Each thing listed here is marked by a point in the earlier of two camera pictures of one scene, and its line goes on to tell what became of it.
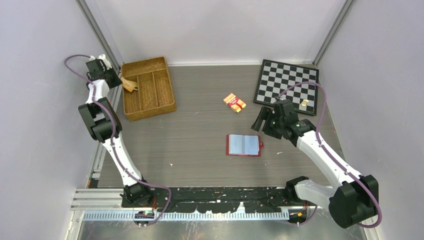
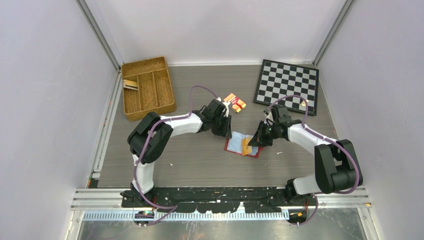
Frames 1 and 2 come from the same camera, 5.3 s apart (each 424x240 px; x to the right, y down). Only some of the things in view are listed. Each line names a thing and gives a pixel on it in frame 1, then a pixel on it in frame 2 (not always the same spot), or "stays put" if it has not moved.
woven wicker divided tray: (154, 96) stays put
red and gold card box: (234, 103) stays put
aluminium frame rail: (94, 177) stays put
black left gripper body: (112, 77) to (221, 125)
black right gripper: (266, 113) to (259, 139)
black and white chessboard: (275, 77) stays put
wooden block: (128, 85) to (246, 149)
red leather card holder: (239, 145) stays put
